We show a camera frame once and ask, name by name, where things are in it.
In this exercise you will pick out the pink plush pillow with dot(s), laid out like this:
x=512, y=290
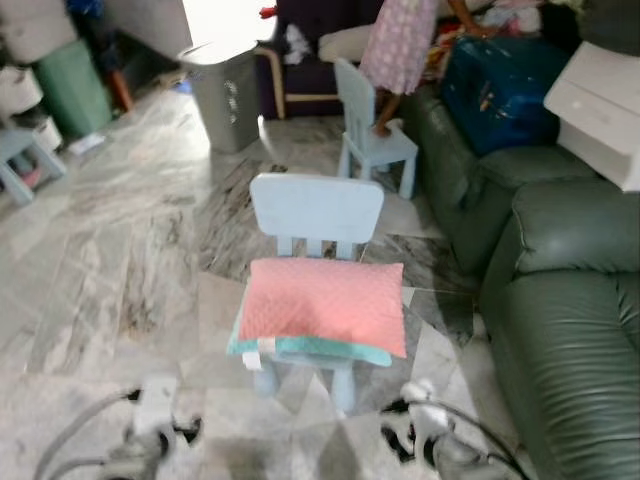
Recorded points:
x=320, y=300

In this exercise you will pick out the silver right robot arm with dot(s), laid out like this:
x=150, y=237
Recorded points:
x=460, y=460

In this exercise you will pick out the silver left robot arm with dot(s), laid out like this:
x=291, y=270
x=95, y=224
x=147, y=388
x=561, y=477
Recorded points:
x=120, y=460

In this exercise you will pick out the green leather sofa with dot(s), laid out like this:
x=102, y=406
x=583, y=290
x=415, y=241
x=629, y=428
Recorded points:
x=560, y=330

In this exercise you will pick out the light blue child chair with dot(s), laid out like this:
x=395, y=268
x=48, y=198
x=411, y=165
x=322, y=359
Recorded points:
x=315, y=205
x=385, y=145

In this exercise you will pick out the grey waste bin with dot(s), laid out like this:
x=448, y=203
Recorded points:
x=228, y=100

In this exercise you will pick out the light blue child stool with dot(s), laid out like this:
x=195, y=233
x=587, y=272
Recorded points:
x=20, y=140

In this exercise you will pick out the blue suitcase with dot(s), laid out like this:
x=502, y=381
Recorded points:
x=500, y=95

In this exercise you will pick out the green plastic bin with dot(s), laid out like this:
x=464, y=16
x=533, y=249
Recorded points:
x=75, y=90

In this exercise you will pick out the white drawer unit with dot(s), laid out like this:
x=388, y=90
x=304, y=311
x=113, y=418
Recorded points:
x=600, y=110

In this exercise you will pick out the person in pink dress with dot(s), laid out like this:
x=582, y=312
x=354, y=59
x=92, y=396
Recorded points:
x=400, y=45

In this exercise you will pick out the cream cushion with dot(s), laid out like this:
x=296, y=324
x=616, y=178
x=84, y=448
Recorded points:
x=345, y=43

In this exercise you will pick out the dark grey cushion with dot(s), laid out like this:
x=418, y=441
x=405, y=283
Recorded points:
x=612, y=25

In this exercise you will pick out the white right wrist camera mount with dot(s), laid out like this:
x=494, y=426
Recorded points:
x=425, y=405

